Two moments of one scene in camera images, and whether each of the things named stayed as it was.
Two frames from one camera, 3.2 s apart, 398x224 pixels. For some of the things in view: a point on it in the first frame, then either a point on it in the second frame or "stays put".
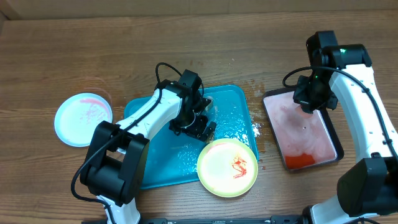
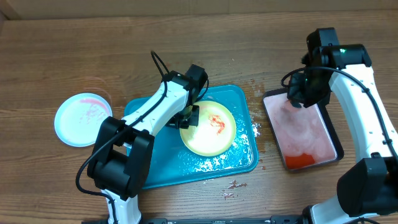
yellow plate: [227, 168] → [216, 132]
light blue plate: [77, 116] stays put
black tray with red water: [303, 139] stays put
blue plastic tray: [172, 158] stays put
